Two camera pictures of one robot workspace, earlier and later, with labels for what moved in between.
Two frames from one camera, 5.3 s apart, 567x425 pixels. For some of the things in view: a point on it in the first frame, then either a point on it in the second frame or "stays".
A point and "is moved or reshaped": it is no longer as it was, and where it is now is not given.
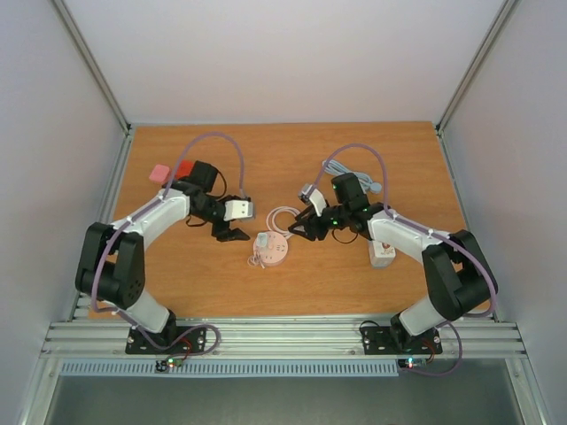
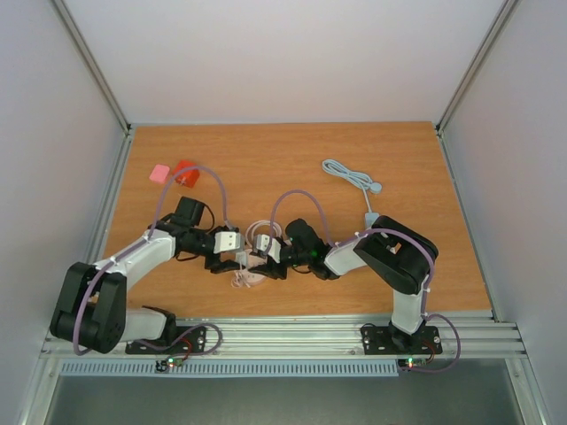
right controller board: (412, 362) stays
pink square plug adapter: (159, 173) stays
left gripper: (224, 233) -> (217, 266)
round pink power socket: (275, 251) is moved or reshaped
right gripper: (312, 226) -> (273, 271)
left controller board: (163, 365) stays
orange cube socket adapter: (184, 168) stays
